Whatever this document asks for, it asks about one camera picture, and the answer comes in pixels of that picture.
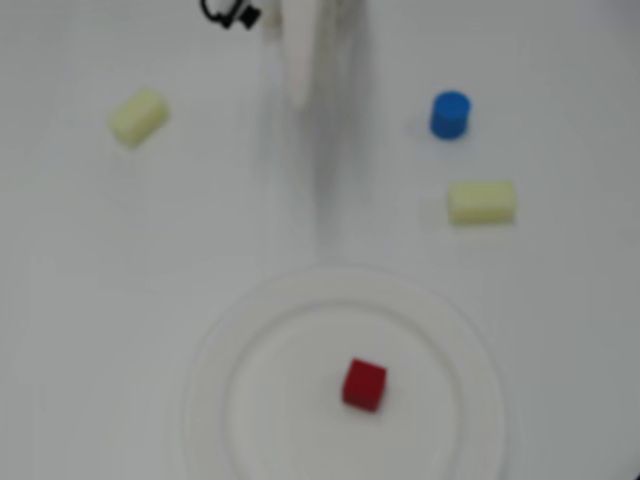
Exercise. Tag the blue ridged cylinder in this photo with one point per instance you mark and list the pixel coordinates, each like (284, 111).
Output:
(450, 115)

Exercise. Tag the white round plate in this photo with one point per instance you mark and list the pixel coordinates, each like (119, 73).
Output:
(345, 380)

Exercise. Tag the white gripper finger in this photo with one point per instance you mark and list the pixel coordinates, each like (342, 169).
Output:
(300, 50)
(337, 30)

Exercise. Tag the red cube block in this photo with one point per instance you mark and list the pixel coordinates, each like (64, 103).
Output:
(363, 384)

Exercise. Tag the pale yellow foam block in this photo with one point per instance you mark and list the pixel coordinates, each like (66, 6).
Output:
(481, 202)
(137, 118)

